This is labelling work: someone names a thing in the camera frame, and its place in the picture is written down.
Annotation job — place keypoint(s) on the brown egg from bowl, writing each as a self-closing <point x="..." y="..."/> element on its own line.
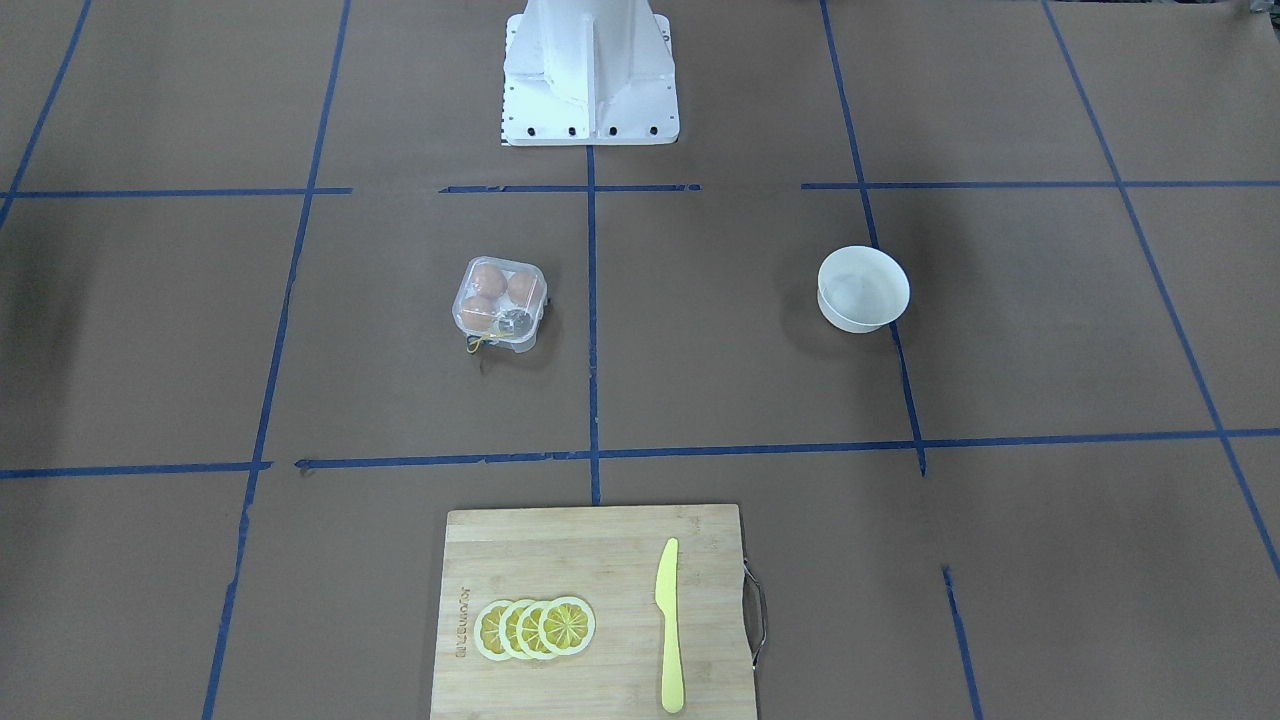
<point x="522" y="287"/>

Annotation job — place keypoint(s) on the bamboo cutting board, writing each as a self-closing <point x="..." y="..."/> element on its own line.
<point x="608" y="556"/>

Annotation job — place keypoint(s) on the lemon slice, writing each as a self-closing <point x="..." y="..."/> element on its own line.
<point x="529" y="635"/>
<point x="567" y="625"/>
<point x="509" y="633"/>
<point x="489" y="632"/>

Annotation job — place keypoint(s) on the lemon slice front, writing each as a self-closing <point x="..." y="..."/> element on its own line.
<point x="567" y="625"/>

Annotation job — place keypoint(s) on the white bowl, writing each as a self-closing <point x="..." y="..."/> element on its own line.
<point x="860" y="289"/>

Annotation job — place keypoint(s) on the brown egg in box near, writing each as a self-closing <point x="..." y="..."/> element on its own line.
<point x="477" y="314"/>

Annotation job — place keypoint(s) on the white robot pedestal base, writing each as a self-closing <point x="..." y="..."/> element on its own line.
<point x="589" y="73"/>

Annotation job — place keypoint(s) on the brown egg in box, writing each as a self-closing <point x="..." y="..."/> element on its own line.
<point x="477" y="314"/>
<point x="488" y="280"/>

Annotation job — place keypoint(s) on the yellow plastic knife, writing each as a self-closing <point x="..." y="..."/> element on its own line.
<point x="672" y="686"/>

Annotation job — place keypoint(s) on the clear plastic egg box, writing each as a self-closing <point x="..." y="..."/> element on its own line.
<point x="516" y="328"/>

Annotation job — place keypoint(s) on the brown egg in box far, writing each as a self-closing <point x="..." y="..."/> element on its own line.
<point x="488" y="280"/>

